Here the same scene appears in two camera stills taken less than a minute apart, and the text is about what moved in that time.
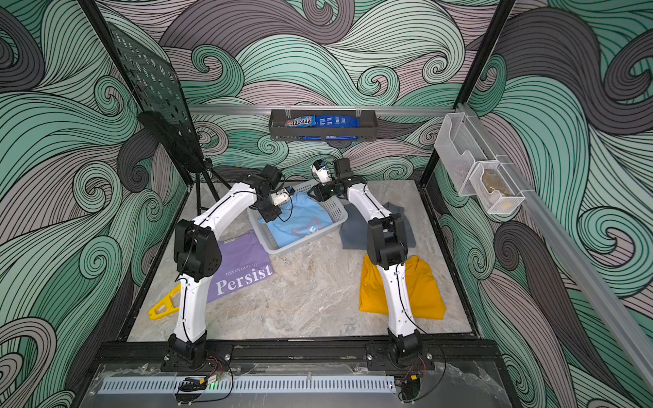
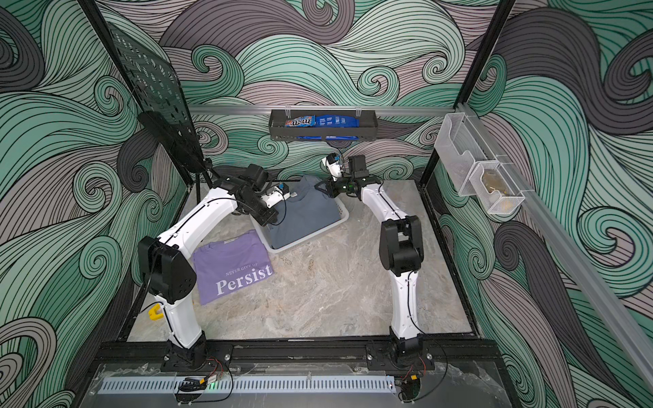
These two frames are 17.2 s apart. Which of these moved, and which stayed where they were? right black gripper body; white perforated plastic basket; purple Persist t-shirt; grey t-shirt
Moved: grey t-shirt
Stayed: right black gripper body; white perforated plastic basket; purple Persist t-shirt
